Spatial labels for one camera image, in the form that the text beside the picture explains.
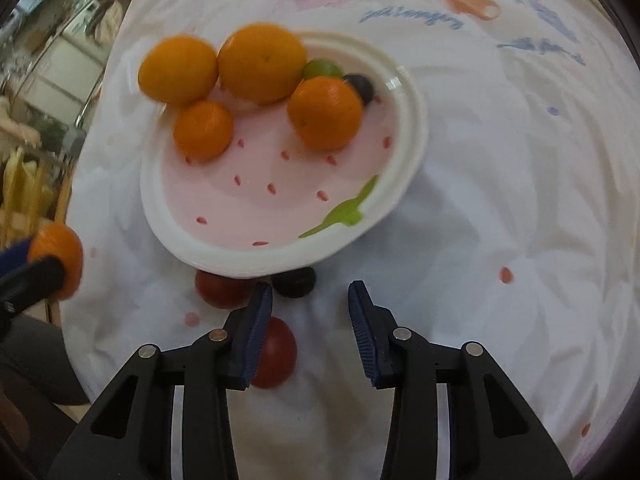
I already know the green lime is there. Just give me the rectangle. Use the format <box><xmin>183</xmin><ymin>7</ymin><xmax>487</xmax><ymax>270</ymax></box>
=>
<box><xmin>303</xmin><ymin>58</ymin><xmax>344</xmax><ymax>80</ymax></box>

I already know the dark plum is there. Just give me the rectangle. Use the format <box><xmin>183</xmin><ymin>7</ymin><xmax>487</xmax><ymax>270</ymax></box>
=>
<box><xmin>343</xmin><ymin>73</ymin><xmax>375</xmax><ymax>107</ymax></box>
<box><xmin>271</xmin><ymin>266</ymin><xmax>317</xmax><ymax>299</ymax></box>

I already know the white cartoon bed sheet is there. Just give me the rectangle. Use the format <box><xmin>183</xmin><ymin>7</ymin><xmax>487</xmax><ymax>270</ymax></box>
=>
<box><xmin>61</xmin><ymin>0</ymin><xmax>639</xmax><ymax>479</ymax></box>

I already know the red tomato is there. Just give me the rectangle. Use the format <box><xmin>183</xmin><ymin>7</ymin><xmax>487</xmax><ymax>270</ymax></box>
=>
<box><xmin>250</xmin><ymin>316</ymin><xmax>297</xmax><ymax>389</ymax></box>
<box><xmin>194</xmin><ymin>270</ymin><xmax>256</xmax><ymax>310</ymax></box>

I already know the wooden drying rack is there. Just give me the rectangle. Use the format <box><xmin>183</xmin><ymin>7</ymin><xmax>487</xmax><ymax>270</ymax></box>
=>
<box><xmin>1</xmin><ymin>145</ymin><xmax>74</xmax><ymax>249</ymax></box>

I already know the small mandarin orange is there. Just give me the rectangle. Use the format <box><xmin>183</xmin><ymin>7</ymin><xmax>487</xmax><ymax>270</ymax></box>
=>
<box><xmin>286</xmin><ymin>76</ymin><xmax>364</xmax><ymax>151</ymax></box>

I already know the white cabinet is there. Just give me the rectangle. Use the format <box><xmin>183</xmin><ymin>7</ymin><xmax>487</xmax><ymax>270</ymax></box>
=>
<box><xmin>15</xmin><ymin>0</ymin><xmax>111</xmax><ymax>125</ymax></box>

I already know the pink strawberry plate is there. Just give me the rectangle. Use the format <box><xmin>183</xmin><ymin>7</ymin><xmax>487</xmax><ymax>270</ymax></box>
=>
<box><xmin>140</xmin><ymin>32</ymin><xmax>428</xmax><ymax>278</ymax></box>

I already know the large orange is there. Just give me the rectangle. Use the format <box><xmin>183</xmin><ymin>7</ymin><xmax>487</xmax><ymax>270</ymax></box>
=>
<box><xmin>218</xmin><ymin>23</ymin><xmax>307</xmax><ymax>105</ymax></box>
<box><xmin>138</xmin><ymin>36</ymin><xmax>218</xmax><ymax>106</ymax></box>

